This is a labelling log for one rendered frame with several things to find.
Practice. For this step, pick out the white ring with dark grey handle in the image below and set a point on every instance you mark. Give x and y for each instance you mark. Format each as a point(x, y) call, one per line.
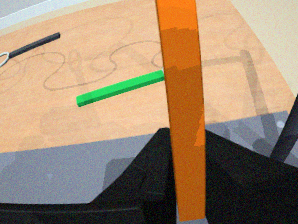
point(26, 48)

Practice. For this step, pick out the orange bar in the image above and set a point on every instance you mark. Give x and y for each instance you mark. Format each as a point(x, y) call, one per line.
point(181, 55)

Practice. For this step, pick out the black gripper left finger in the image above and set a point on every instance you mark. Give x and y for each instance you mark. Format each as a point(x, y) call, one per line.
point(145, 193)

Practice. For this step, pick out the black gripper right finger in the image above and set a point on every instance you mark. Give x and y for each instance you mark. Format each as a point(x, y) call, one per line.
point(243, 187)

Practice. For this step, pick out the green bar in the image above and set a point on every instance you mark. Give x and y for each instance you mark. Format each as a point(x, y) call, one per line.
point(121, 87)

